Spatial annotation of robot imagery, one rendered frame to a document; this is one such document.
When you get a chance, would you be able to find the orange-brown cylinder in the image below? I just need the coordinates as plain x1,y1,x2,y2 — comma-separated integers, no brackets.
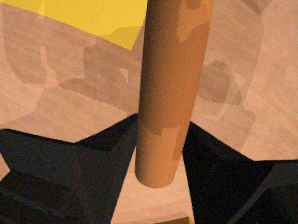
134,0,213,189

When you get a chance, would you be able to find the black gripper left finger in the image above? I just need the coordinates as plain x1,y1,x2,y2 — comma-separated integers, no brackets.
0,113,138,224

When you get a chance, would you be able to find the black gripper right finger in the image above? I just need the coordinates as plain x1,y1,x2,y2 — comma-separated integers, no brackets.
181,121,298,224

